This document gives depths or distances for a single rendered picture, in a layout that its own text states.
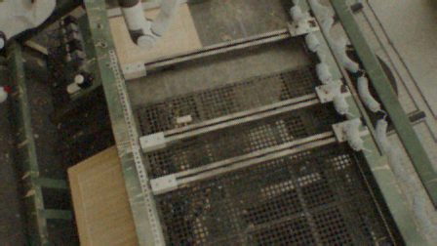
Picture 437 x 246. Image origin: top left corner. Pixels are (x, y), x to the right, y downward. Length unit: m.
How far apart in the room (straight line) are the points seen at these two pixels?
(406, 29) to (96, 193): 6.21
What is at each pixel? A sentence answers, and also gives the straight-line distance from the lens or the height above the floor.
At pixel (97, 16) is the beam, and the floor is 0.85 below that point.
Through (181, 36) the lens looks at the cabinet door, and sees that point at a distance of 2.53.
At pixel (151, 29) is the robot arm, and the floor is 1.32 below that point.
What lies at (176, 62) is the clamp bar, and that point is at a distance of 2.37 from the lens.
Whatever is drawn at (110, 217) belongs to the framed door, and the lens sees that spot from 2.47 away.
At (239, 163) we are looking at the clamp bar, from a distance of 2.14.
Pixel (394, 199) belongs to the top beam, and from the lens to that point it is 2.28.
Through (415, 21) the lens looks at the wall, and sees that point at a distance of 7.77.
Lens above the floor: 1.95
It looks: 18 degrees down
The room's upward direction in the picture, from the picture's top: 64 degrees clockwise
